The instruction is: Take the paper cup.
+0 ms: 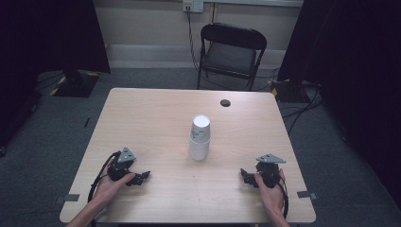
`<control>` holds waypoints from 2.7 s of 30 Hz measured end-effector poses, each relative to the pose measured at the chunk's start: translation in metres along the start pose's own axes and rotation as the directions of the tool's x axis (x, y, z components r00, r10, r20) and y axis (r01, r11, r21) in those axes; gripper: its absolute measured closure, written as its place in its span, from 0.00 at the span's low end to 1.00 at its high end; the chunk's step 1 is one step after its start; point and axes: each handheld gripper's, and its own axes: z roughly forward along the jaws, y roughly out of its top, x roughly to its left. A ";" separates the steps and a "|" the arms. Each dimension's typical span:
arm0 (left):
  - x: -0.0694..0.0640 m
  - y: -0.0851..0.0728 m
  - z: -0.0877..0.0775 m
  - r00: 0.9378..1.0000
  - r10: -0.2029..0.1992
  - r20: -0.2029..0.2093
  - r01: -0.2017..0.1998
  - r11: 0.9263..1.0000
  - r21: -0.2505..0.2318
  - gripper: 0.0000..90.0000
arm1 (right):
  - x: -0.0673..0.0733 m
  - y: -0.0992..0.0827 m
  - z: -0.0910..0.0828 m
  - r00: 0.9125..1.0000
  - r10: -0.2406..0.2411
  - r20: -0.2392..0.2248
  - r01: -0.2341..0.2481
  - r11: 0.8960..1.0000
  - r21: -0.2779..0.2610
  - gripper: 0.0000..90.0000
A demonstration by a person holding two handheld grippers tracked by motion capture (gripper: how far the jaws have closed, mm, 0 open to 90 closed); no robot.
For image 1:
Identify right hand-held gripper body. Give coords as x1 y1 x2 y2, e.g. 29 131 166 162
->
254 152 288 189

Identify black curtain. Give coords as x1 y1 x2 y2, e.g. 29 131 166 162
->
0 0 112 149
277 0 401 202

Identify white wall socket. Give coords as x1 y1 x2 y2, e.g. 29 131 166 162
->
183 0 204 14

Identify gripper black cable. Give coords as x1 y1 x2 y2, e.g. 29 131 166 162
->
276 174 290 220
87 150 123 227

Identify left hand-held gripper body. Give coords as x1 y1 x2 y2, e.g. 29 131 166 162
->
107 147 137 183

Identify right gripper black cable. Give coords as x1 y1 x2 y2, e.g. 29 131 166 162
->
276 174 290 220

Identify person's right hand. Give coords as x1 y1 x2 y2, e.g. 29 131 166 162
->
253 167 287 216

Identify person's left hand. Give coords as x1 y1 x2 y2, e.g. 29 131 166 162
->
92 159 137 207

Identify black wall cable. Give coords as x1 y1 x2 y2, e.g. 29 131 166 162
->
185 6 202 74

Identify grey tape strip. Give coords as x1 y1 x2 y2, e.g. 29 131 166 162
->
296 190 319 201
54 193 81 204

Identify black folding chair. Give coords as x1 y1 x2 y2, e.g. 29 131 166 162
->
196 22 269 93

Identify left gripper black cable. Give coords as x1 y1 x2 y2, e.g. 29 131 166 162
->
87 150 123 227

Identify black stand base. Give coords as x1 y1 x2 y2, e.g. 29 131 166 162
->
268 77 316 103
49 69 102 98

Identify black floor cables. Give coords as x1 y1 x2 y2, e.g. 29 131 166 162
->
278 79 325 135

